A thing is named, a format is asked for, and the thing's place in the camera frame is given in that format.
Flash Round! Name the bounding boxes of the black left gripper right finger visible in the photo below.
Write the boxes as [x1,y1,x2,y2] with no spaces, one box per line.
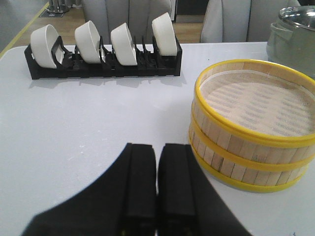
[157,144,250,236]

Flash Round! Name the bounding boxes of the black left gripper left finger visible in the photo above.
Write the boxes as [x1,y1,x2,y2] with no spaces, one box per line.
[22,143,157,236]

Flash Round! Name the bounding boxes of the bamboo steamer tier yellow rims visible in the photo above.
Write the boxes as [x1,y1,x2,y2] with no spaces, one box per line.
[189,120,314,193]

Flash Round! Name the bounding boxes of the white steamer liner paper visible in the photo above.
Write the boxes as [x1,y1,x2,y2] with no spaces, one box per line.
[200,70,315,137]

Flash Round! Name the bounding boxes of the black bowl rack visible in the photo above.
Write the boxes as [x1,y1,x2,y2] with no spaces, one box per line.
[24,36,182,80]

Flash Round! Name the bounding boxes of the white bowl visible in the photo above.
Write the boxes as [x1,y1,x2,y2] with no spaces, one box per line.
[152,13,177,56]
[74,21,100,63]
[30,25,59,69]
[111,23,137,66]

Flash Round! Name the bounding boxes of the white bowl far left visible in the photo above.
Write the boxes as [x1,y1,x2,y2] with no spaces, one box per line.
[30,25,59,69]

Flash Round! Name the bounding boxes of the grey upholstered chair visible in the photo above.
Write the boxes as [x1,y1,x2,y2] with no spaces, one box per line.
[200,0,300,43]
[82,0,171,44]

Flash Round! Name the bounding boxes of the grey upholstered chair left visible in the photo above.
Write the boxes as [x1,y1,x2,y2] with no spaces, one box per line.
[82,0,171,44]

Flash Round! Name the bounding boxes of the grey-green electric cooking pot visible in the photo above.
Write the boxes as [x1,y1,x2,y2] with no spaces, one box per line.
[266,17,315,78]

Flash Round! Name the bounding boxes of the glass pot lid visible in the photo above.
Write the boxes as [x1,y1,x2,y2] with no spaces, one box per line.
[279,5,315,31]

